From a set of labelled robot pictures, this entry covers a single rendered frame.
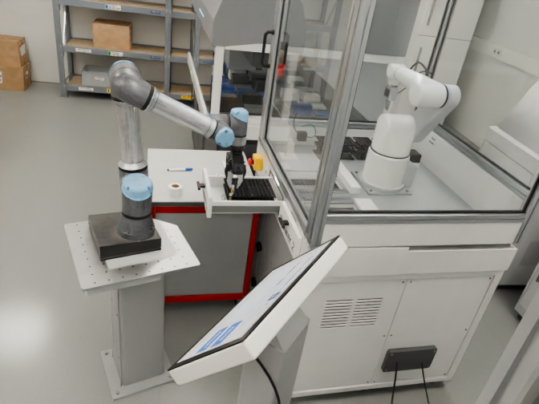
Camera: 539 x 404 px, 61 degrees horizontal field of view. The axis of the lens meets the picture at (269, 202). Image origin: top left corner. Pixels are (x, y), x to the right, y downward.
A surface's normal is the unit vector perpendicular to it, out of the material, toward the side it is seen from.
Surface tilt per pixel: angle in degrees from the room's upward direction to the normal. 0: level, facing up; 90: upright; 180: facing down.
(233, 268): 90
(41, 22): 90
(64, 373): 0
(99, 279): 0
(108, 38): 89
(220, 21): 90
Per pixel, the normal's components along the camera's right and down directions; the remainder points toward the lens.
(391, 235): 0.21, 0.51
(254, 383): -0.51, 0.37
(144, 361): 0.47, 0.49
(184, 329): 0.13, -0.86
